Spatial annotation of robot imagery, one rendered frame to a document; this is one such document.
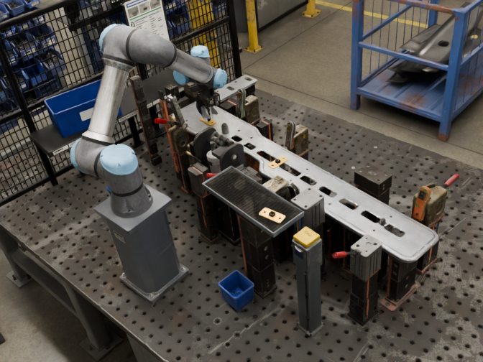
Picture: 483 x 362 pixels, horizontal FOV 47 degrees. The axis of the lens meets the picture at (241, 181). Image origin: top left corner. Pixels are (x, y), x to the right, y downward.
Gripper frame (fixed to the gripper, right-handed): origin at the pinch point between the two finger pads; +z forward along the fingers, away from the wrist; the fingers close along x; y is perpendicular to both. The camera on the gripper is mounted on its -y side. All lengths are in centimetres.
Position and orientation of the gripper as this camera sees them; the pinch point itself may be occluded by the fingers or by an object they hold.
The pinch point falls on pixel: (207, 117)
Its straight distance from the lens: 258.7
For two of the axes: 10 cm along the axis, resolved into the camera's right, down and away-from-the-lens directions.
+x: 7.5, -4.8, 4.6
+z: 0.9, 7.6, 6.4
